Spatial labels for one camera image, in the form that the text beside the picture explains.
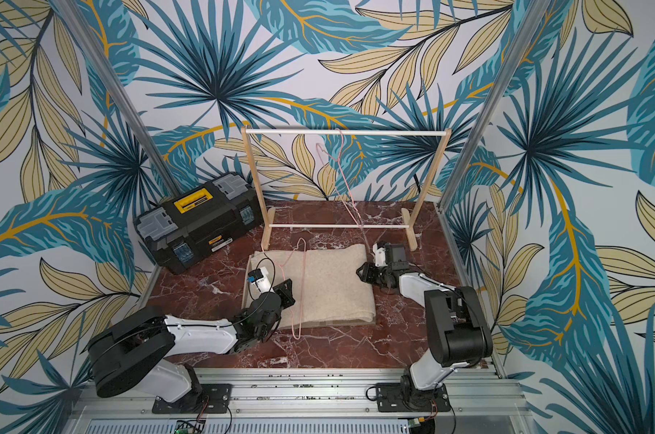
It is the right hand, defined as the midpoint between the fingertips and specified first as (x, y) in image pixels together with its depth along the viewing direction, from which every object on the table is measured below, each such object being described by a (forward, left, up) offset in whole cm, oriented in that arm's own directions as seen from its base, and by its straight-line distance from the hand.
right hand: (346, 276), depth 94 cm
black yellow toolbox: (+10, +54, +14) cm, 56 cm away
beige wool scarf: (-3, +7, -1) cm, 8 cm away
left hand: (-5, +17, +6) cm, 19 cm away
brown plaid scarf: (-7, +34, -2) cm, 35 cm away
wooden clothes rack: (+23, -27, +2) cm, 36 cm away
